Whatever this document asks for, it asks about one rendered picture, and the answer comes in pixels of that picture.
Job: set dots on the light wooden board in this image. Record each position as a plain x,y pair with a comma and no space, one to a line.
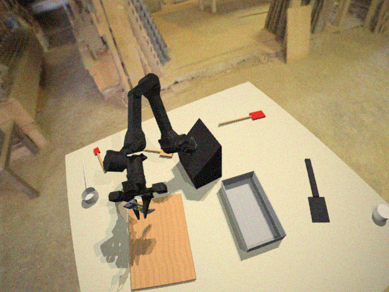
159,246

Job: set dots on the grey short cylinder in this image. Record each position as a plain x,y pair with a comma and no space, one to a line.
381,212

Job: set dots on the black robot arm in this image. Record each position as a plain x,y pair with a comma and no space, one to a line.
134,141

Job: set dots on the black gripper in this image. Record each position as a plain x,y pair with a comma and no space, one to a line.
147,193

